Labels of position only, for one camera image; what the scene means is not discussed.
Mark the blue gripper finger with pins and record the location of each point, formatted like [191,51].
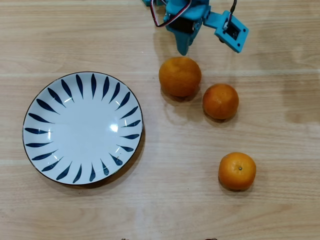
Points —
[183,43]
[195,37]

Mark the large orange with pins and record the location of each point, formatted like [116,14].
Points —
[180,76]

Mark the medium orange with dark marks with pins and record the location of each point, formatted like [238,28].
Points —
[220,101]

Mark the small orange with green stem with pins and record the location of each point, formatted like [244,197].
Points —
[237,172]

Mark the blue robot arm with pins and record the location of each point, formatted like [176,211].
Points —
[152,2]

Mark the white plate blue leaf pattern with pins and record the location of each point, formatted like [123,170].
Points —
[82,140]

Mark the wrist camera in blue mount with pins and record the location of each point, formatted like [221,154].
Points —
[235,32]

